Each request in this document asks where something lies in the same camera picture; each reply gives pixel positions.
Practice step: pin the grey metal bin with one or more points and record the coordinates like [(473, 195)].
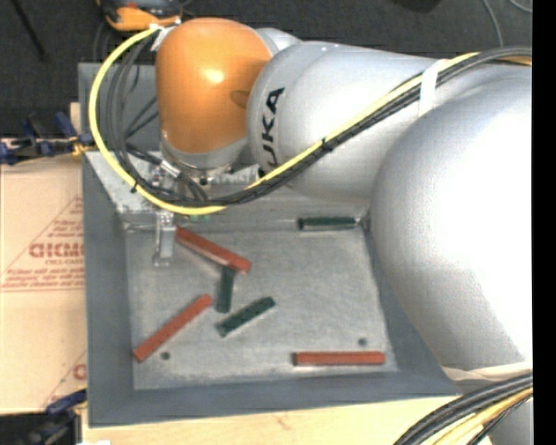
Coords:
[(306, 295)]

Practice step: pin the red-brown flat block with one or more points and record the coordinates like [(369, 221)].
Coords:
[(213, 250), (173, 326), (338, 358)]

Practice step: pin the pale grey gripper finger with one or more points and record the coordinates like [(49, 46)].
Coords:
[(159, 244), (168, 241)]

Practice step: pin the brown cardboard board red print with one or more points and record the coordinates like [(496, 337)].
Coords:
[(37, 322)]

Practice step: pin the dark green flat block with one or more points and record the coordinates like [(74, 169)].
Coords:
[(245, 316), (326, 223), (225, 290)]

